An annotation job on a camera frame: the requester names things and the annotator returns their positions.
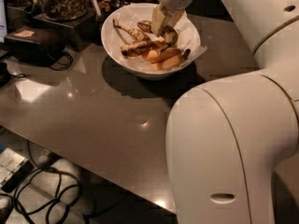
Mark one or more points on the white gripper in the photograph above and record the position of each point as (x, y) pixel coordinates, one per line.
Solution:
(177, 9)

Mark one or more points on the spotted brown banana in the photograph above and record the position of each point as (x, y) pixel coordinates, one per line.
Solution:
(141, 42)
(169, 34)

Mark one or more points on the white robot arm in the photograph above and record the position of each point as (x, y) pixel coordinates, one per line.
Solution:
(225, 138)

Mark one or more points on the upper yellow banana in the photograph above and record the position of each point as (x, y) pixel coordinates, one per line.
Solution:
(155, 55)

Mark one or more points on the yellow banana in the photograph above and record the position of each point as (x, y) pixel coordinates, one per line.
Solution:
(155, 55)
(172, 62)

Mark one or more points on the white ceramic bowl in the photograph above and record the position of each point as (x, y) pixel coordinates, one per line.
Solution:
(117, 45)

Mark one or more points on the lower yellow banana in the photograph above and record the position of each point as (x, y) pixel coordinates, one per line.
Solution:
(172, 62)

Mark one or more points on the dark metal jar stand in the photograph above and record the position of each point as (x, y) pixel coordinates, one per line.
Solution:
(79, 33)

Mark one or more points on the glass jar of nuts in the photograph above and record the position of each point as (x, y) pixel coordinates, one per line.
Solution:
(64, 10)

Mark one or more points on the black box device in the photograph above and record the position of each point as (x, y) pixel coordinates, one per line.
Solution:
(37, 46)

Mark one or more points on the monitor screen edge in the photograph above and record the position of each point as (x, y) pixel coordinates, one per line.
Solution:
(3, 21)

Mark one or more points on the white power strip box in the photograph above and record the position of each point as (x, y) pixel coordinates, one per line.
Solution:
(12, 168)

